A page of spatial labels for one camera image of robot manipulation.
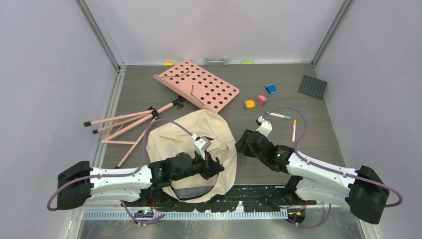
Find blue capped white marker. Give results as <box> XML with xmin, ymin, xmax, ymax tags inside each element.
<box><xmin>268</xmin><ymin>113</ymin><xmax>291</xmax><ymax>120</ymax></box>

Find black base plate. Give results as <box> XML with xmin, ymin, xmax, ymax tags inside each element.
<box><xmin>125</xmin><ymin>185</ymin><xmax>317</xmax><ymax>213</ymax></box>

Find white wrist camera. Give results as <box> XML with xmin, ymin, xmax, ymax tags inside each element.
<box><xmin>191</xmin><ymin>134</ymin><xmax>213</xmax><ymax>159</ymax></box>
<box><xmin>256</xmin><ymin>116</ymin><xmax>272</xmax><ymax>137</ymax></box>

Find dark grey studded plate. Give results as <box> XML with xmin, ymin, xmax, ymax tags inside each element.
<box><xmin>298</xmin><ymin>75</ymin><xmax>327</xmax><ymax>100</ymax></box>

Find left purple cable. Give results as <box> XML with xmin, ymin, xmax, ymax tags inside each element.
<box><xmin>46</xmin><ymin>119</ymin><xmax>202</xmax><ymax>226</ymax></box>

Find cream canvas backpack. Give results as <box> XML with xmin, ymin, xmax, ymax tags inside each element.
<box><xmin>144</xmin><ymin>109</ymin><xmax>237</xmax><ymax>204</ymax></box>

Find yellow capped white marker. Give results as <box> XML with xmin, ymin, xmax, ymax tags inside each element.
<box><xmin>292</xmin><ymin>119</ymin><xmax>297</xmax><ymax>143</ymax></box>

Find yellow eraser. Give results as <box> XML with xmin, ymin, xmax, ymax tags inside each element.
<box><xmin>243</xmin><ymin>100</ymin><xmax>255</xmax><ymax>110</ymax></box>

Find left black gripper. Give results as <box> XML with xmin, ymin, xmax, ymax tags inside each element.
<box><xmin>172</xmin><ymin>149</ymin><xmax>223</xmax><ymax>182</ymax></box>

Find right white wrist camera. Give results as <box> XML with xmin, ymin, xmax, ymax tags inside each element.
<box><xmin>256</xmin><ymin>116</ymin><xmax>272</xmax><ymax>137</ymax></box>

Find pink eraser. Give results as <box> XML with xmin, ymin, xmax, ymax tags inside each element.
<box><xmin>257</xmin><ymin>95</ymin><xmax>268</xmax><ymax>106</ymax></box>

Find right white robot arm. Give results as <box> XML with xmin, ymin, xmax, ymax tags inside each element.
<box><xmin>235</xmin><ymin>129</ymin><xmax>390</xmax><ymax>225</ymax></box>

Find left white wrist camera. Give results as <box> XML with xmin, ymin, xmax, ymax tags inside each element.
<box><xmin>191</xmin><ymin>134</ymin><xmax>213</xmax><ymax>159</ymax></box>

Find pink music stand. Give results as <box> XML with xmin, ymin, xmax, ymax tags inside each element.
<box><xmin>83</xmin><ymin>60</ymin><xmax>240</xmax><ymax>168</ymax></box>

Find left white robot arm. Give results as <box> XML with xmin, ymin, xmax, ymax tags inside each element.
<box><xmin>55</xmin><ymin>152</ymin><xmax>224</xmax><ymax>210</ymax></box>

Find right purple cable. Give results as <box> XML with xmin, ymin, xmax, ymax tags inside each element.
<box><xmin>260</xmin><ymin>106</ymin><xmax>404</xmax><ymax>230</ymax></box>

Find purple cable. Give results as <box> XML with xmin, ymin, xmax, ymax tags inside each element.
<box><xmin>46</xmin><ymin>119</ymin><xmax>202</xmax><ymax>226</ymax></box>
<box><xmin>260</xmin><ymin>106</ymin><xmax>404</xmax><ymax>230</ymax></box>

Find blue eraser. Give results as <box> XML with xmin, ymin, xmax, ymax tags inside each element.
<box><xmin>265</xmin><ymin>84</ymin><xmax>277</xmax><ymax>94</ymax></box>

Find metal wall bracket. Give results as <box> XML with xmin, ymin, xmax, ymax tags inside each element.
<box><xmin>204</xmin><ymin>58</ymin><xmax>229</xmax><ymax>65</ymax></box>

